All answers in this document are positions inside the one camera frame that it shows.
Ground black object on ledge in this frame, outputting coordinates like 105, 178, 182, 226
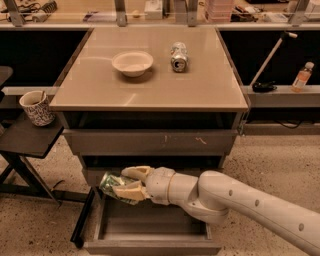
252, 82, 277, 93

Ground patterned paper cup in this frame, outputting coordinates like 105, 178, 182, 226
19, 91, 55, 127

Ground white box on shelf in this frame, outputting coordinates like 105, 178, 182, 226
144, 0, 163, 20

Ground top drawer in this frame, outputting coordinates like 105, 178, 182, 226
63, 129, 237, 156

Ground dark side table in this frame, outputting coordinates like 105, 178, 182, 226
0, 112, 95, 248

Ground green soda can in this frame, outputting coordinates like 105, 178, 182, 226
99, 172, 139, 205

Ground middle drawer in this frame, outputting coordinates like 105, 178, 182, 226
82, 166, 223, 188

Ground grey drawer cabinet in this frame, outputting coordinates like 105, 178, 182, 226
49, 25, 250, 256

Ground open bottom drawer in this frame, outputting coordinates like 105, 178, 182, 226
84, 196, 221, 256

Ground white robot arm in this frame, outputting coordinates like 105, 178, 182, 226
113, 166, 320, 256

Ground silver soda can lying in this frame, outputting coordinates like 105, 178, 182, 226
171, 42, 188, 73

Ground white stick with black tip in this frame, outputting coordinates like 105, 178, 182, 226
249, 31, 298, 87

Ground pink stacked bins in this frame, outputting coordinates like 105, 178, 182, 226
204, 0, 234, 23

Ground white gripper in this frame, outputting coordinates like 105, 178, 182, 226
112, 166, 175, 205

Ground orange drink bottle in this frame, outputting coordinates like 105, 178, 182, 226
291, 62, 314, 92

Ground white paper bowl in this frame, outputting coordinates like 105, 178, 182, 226
112, 51, 153, 77

